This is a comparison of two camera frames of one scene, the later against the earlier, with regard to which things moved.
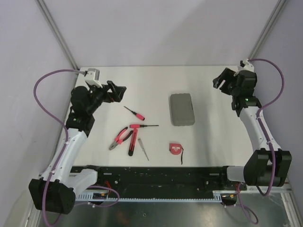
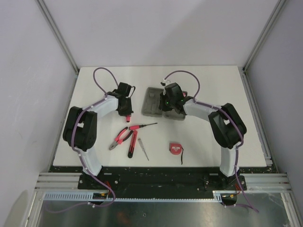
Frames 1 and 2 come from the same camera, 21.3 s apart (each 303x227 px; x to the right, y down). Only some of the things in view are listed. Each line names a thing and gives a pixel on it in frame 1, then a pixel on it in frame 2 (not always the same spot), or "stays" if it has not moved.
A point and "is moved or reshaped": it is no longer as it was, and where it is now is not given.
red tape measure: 176,149 stays
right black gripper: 227,74 → 162,106
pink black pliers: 119,141 stays
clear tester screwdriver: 142,146 stays
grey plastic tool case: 182,110 is moved or reshaped
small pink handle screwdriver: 138,115 → 128,118
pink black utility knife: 133,138 stays
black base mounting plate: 164,178 stays
